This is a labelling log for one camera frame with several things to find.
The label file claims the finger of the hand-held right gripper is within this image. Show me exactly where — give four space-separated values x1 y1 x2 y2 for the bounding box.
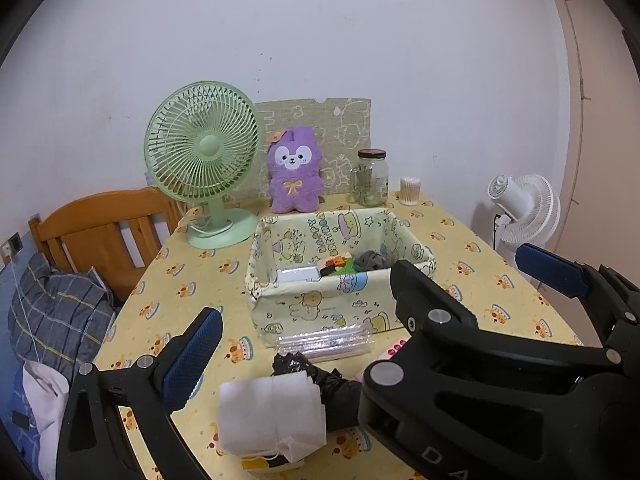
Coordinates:
390 261 628 386
515 243 640 373

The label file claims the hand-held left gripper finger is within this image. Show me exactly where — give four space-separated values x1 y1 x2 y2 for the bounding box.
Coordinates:
56 306 223 480

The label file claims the white tissue pack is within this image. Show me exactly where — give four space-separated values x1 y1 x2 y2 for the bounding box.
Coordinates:
218 372 327 457

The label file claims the cartoon print fabric storage box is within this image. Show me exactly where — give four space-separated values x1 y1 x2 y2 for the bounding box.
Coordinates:
245 207 437 342

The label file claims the black plastic bag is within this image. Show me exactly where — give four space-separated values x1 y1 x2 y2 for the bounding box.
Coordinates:
271 352 363 432

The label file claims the white face mask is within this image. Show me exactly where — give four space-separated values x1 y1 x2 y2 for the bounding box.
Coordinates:
269 432 329 467

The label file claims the grey scrunchie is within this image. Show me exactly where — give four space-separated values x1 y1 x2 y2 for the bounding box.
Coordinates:
355 248 391 271

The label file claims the white standing fan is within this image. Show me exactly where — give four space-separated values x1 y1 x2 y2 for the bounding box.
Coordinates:
487 173 562 251

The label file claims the yellow printed tablecloth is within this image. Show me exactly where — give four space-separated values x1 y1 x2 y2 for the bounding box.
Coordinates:
92 189 586 480

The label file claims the black and orange small item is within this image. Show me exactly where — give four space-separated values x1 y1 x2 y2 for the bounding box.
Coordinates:
320 256 351 277

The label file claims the toothpick holder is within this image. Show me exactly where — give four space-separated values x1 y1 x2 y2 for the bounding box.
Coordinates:
398 176 420 206

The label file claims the clear plastic pack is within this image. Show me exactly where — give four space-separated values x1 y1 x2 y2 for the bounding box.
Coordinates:
276 324 377 362

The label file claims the yellow small packet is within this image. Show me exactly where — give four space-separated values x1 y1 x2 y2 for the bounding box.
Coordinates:
241 455 282 472

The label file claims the white flat packet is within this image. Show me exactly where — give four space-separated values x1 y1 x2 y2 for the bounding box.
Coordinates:
276 266 322 284

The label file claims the glass jar with lid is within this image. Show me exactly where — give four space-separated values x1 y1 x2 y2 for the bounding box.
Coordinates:
350 149 390 207

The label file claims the grey plaid pillow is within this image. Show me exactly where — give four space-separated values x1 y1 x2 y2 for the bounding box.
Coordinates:
7 251 119 377

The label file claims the white cloth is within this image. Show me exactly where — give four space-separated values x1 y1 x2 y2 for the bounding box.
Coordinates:
21 359 71 480

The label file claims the wooden headboard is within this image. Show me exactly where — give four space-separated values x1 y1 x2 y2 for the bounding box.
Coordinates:
27 186 184 306

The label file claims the beige door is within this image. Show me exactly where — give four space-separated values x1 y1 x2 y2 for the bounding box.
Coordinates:
547 0 640 281

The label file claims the purple plush toy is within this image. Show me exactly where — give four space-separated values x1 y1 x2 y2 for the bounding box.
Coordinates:
266 127 327 213

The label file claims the blue bed sheet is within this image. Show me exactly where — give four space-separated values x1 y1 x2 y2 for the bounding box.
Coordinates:
0 260 38 466

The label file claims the green desk fan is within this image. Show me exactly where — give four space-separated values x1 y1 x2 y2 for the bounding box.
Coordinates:
144 80 262 251

